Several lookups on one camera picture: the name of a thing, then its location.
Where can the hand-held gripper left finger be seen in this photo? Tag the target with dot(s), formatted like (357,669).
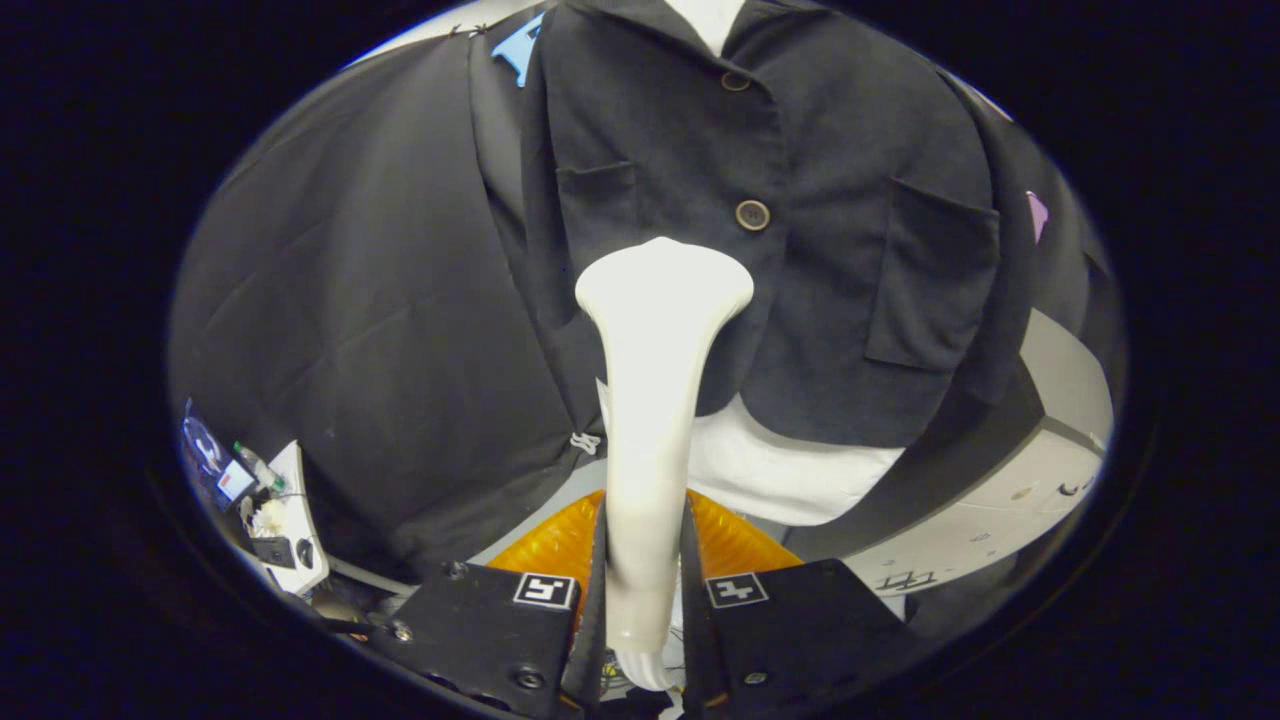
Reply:
(470,630)

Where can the small black device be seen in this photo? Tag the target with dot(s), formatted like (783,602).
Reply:
(275,552)

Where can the black jacket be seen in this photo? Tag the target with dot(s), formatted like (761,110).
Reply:
(850,150)

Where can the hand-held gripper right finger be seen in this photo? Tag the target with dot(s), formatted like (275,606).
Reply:
(800,630)

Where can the grey cabinet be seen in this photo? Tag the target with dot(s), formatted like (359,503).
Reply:
(1000,510)

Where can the white garment steamer wand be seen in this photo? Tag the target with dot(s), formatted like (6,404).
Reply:
(650,400)

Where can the clear plastic bottle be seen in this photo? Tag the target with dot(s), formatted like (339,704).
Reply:
(258,465)

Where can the white side table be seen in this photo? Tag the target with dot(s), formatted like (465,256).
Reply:
(300,500)

